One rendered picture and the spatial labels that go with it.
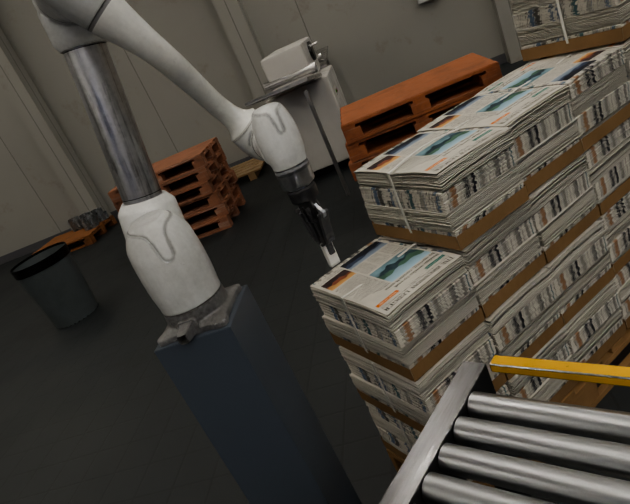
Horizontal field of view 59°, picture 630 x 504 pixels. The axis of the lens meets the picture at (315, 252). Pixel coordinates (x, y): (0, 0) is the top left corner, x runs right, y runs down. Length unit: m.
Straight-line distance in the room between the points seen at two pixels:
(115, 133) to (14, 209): 8.55
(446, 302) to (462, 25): 6.57
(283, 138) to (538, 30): 1.18
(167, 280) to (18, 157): 8.37
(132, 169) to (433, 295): 0.82
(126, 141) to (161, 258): 0.33
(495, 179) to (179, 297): 0.88
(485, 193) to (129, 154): 0.92
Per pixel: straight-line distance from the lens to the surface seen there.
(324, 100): 5.75
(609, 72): 2.01
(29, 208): 9.81
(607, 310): 2.12
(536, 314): 1.80
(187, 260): 1.26
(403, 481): 1.01
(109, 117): 1.43
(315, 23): 7.80
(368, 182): 1.68
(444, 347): 1.54
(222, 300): 1.32
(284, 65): 5.70
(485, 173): 1.56
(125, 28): 1.29
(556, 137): 1.80
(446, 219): 1.48
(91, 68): 1.43
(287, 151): 1.34
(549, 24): 2.20
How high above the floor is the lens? 1.52
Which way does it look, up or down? 21 degrees down
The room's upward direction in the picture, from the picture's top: 25 degrees counter-clockwise
